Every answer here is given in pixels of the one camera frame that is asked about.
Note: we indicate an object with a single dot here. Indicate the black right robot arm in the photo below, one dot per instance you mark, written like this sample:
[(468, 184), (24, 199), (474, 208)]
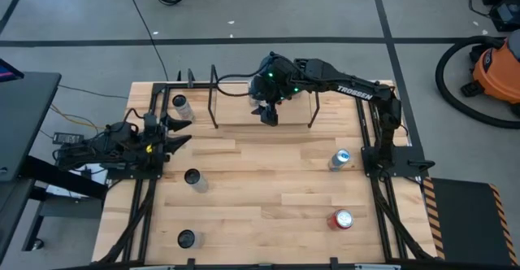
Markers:
[(325, 75)]

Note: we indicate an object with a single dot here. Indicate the blue lit screen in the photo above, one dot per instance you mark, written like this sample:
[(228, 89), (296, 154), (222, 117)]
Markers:
[(7, 72)]

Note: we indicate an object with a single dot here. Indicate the black hazard-striped floor mat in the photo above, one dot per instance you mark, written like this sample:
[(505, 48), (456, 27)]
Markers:
[(467, 221)]

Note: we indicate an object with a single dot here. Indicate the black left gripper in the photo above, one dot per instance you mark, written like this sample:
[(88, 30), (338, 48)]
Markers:
[(154, 140)]

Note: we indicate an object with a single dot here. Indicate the black desk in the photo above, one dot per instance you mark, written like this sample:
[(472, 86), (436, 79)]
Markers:
[(24, 111)]

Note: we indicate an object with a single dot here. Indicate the orange shop vacuum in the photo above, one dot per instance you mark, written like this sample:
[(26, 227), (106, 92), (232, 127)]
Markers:
[(440, 77), (499, 72)]

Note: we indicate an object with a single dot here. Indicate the red soda can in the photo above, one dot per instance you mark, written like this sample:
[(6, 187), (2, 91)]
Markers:
[(341, 220)]

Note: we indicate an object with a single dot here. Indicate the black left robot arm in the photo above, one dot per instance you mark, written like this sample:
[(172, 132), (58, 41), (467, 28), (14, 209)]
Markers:
[(93, 152)]

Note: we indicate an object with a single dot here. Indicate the black equipment box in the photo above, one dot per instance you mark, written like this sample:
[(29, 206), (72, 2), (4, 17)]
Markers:
[(508, 16)]

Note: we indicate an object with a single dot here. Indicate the tall white black-top can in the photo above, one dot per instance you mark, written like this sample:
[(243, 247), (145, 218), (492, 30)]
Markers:
[(197, 182), (183, 109), (187, 239)]

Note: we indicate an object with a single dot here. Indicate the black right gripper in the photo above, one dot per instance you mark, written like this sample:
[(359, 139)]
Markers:
[(278, 79)]

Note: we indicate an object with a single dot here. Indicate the black aluminium table frame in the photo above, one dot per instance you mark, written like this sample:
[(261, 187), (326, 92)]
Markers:
[(159, 87)]

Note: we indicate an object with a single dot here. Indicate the wooden shelf with black frame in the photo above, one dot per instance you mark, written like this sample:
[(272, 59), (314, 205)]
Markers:
[(235, 111)]

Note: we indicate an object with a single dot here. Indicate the small yellow tag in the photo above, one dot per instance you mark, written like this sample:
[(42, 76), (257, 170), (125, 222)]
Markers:
[(149, 149)]

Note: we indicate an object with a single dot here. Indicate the black power adapter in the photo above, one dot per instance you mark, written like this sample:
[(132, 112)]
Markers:
[(67, 138)]

